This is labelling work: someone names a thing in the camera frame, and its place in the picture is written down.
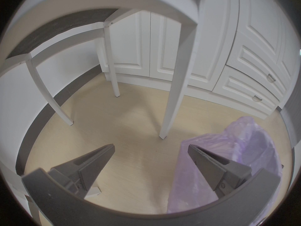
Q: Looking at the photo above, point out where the purple plastic bag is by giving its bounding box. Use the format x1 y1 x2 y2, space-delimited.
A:
167 116 284 214

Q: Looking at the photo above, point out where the white chair dark grey seat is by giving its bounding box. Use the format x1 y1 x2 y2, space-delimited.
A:
0 0 207 200

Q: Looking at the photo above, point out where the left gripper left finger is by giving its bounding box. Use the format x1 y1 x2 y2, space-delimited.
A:
49 144 116 195

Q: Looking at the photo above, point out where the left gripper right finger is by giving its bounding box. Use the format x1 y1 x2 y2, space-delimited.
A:
188 144 252 192

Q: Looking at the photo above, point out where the white wardrobe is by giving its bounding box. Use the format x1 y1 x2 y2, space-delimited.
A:
98 0 301 120

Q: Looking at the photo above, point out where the white trash bin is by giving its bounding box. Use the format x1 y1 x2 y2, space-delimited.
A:
168 136 283 214

